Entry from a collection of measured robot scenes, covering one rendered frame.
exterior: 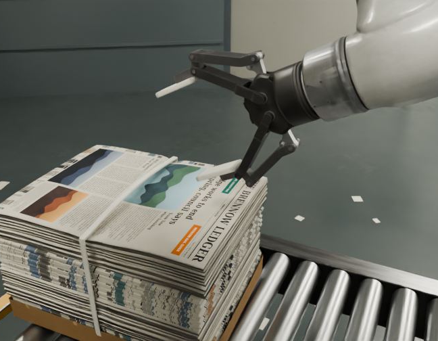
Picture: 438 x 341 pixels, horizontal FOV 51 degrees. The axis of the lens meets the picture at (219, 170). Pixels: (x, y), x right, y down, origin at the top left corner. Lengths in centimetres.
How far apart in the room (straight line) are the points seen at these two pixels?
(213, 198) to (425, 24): 41
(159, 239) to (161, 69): 404
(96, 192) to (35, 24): 392
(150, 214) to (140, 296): 12
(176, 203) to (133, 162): 18
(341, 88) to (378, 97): 4
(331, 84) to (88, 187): 46
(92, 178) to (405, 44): 56
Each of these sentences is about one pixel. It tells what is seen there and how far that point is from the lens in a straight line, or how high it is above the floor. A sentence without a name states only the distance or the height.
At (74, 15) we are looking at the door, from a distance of 459.
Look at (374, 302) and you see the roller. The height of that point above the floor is 80.
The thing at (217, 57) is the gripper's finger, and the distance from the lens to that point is 60.
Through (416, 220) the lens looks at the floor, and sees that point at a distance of 277.
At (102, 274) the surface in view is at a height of 97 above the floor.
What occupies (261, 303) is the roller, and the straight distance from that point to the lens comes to 90.
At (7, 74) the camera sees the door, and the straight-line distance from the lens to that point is 484.
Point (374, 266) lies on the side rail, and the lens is 102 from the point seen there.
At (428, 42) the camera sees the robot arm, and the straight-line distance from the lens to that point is 50.
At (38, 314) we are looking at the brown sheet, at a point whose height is 84.
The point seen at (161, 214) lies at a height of 103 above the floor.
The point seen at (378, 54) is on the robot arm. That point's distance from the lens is 51.
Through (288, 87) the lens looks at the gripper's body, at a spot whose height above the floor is 126.
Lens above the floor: 142
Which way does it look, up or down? 28 degrees down
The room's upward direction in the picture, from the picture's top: straight up
